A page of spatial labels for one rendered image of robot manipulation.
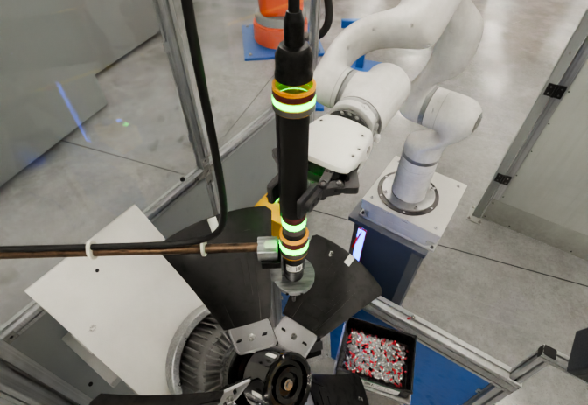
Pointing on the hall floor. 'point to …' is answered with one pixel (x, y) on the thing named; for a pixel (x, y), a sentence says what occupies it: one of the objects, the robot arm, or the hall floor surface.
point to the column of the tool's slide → (33, 381)
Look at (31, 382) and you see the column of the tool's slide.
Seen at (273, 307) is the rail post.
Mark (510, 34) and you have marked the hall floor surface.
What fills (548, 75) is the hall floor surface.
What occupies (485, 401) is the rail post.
